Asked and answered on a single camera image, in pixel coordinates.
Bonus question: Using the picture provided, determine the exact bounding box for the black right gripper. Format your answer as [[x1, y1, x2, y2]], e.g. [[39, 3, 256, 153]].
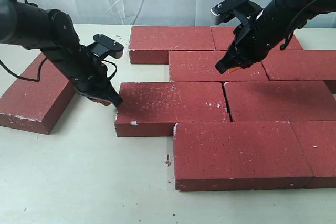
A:
[[215, 8, 291, 73]]

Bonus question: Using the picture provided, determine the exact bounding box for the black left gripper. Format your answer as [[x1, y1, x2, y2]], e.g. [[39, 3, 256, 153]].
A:
[[49, 45, 123, 107]]

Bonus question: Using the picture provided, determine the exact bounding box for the red brick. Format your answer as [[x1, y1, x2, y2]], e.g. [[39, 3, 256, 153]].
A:
[[173, 121, 314, 191], [167, 50, 269, 83], [211, 26, 303, 51], [114, 82, 230, 137], [129, 26, 215, 65], [1, 60, 75, 134], [291, 121, 335, 189]]

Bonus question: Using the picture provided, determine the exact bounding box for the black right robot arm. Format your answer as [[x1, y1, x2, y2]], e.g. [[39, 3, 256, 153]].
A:
[[211, 0, 335, 74]]

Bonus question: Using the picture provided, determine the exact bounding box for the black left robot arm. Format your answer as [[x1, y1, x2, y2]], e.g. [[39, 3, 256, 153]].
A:
[[1, 0, 124, 107]]

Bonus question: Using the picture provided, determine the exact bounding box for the red brick third row right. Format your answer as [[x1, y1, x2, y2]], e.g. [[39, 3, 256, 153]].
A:
[[224, 81, 335, 122]]

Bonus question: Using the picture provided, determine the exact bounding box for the red brick second row right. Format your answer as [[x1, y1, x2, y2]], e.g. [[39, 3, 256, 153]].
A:
[[262, 50, 335, 94]]

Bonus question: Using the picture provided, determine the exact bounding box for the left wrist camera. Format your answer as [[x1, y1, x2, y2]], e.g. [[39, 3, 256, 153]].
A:
[[92, 34, 124, 59]]

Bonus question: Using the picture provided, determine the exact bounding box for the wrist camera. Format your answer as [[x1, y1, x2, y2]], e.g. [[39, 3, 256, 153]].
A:
[[92, 34, 124, 59], [211, 0, 262, 25]]

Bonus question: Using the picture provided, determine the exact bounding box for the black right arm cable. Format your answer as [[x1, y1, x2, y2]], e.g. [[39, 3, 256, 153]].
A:
[[279, 0, 336, 51]]

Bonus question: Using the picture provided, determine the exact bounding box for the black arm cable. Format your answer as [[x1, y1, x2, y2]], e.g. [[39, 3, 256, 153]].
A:
[[0, 0, 117, 83], [279, 0, 336, 51]]

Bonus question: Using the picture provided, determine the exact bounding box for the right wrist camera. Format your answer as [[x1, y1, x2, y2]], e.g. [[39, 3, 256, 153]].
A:
[[211, 0, 262, 25]]

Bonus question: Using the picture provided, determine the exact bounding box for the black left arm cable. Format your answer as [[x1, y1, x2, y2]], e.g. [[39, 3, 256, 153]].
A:
[[0, 0, 117, 83]]

